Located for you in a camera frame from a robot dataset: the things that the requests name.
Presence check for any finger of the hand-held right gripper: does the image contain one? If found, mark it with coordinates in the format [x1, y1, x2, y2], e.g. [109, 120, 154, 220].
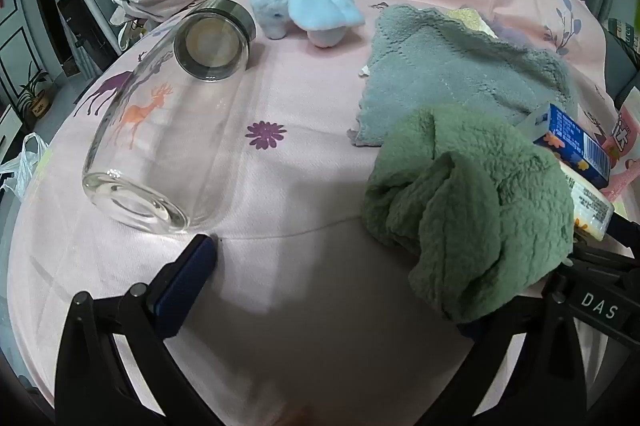
[562, 212, 640, 287]

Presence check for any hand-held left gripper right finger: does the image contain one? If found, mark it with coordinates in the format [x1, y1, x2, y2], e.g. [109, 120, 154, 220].
[457, 279, 617, 426]

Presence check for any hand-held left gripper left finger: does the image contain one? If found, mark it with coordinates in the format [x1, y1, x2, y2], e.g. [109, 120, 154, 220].
[54, 233, 218, 426]

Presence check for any green fluffy towel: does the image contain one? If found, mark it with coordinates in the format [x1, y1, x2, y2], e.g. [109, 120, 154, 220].
[362, 104, 576, 324]

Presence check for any grey-blue towel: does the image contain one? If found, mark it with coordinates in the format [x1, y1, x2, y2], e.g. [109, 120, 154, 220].
[347, 4, 581, 149]

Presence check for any yellow and white towel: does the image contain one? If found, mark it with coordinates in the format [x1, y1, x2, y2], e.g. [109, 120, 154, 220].
[447, 6, 496, 37]

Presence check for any blue plush toy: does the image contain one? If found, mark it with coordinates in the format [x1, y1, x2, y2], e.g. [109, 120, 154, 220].
[249, 0, 366, 50]

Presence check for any pale yellow packet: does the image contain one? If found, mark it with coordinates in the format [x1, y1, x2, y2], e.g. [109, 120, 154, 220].
[557, 161, 616, 242]

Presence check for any pink packet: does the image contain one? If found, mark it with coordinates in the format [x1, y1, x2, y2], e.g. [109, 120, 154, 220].
[597, 104, 640, 202]

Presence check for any blue carton box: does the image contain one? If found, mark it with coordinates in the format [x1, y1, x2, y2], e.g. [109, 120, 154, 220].
[520, 101, 623, 189]

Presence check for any pink printed bedsheet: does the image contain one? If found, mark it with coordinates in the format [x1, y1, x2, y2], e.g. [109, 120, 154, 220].
[7, 0, 626, 426]

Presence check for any grey sofa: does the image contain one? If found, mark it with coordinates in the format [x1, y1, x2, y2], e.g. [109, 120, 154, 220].
[602, 19, 640, 107]

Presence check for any white plastic bag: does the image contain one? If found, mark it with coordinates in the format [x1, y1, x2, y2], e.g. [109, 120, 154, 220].
[0, 132, 51, 202]

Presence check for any striped cushion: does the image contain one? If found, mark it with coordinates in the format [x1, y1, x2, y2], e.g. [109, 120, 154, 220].
[607, 19, 640, 57]

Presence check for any potted plant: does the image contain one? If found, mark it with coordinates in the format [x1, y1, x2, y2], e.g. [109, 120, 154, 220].
[15, 64, 53, 117]

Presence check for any clear glass bottle steel lid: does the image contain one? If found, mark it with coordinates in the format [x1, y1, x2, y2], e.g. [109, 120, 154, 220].
[81, 0, 258, 234]

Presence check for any black floor appliance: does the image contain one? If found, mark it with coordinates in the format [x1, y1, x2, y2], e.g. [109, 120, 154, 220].
[55, 0, 123, 77]

